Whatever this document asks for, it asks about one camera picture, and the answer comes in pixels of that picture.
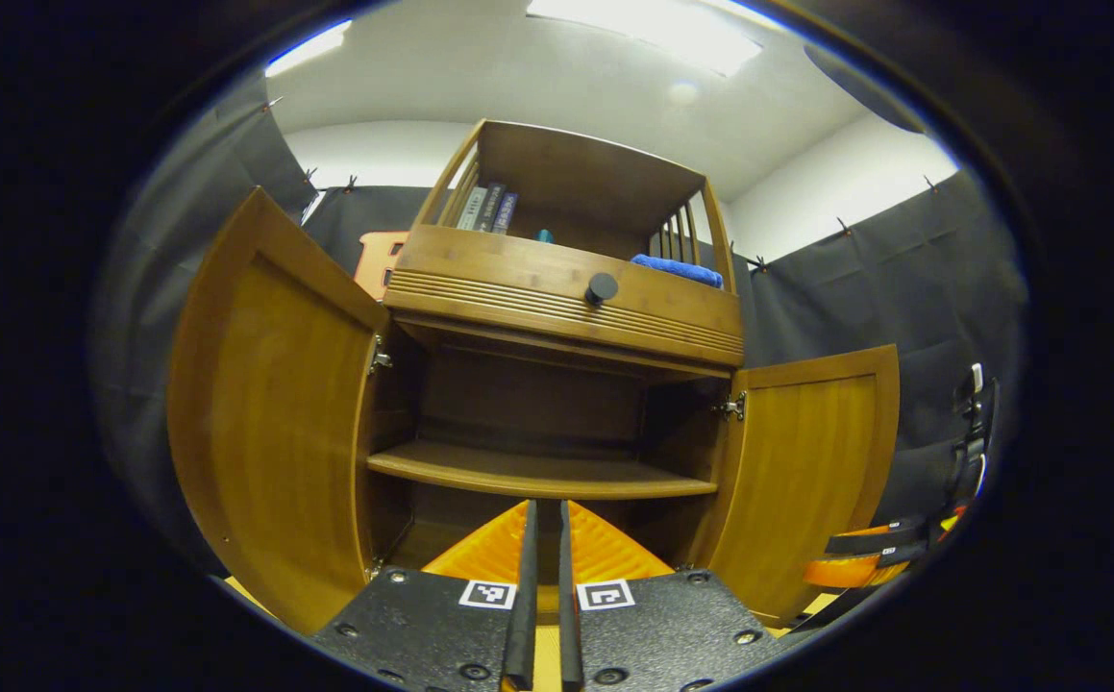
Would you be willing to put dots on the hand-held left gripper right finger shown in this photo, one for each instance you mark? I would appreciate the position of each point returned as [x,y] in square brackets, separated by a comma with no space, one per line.
[568,625]

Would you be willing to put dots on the white book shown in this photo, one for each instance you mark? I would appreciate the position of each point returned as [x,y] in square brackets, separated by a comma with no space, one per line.
[470,210]

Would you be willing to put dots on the metal door hinge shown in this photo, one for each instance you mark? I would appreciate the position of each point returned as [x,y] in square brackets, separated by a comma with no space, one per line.
[731,407]
[381,358]

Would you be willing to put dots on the round ceiling detector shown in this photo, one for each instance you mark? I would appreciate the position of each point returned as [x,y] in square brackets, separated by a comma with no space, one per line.
[682,93]

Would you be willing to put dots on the black backdrop cloth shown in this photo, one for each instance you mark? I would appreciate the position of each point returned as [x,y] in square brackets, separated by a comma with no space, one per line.
[903,288]

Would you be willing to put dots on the blue book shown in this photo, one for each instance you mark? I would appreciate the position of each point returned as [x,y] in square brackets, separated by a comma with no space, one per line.
[506,213]

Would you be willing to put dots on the black round drawer knob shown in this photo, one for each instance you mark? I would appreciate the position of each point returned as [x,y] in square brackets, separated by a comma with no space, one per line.
[602,288]

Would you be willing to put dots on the narrow ceiling light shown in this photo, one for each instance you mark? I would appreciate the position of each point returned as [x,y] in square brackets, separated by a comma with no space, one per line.
[309,48]

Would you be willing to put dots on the blue folded towel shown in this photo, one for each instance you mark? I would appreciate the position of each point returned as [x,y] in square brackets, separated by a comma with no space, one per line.
[677,269]

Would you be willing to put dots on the wooden cabinet shelf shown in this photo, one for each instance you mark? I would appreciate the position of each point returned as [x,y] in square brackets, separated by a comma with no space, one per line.
[537,471]

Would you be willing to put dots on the wide ceiling light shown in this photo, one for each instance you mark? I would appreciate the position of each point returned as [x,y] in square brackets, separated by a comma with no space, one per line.
[653,29]

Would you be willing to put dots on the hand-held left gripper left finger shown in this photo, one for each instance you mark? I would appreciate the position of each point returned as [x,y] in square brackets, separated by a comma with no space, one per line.
[523,625]

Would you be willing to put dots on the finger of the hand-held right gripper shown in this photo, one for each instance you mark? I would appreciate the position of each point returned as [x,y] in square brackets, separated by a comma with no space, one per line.
[850,573]
[874,536]

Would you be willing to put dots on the wooden ribbed drawer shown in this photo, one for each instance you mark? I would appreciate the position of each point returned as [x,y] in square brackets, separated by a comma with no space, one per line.
[499,274]

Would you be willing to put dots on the dark grey book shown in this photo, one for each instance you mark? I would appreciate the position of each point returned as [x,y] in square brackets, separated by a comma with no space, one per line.
[489,209]

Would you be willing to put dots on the wooden cabinet door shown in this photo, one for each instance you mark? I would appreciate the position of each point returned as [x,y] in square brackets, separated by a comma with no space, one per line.
[797,481]
[278,413]

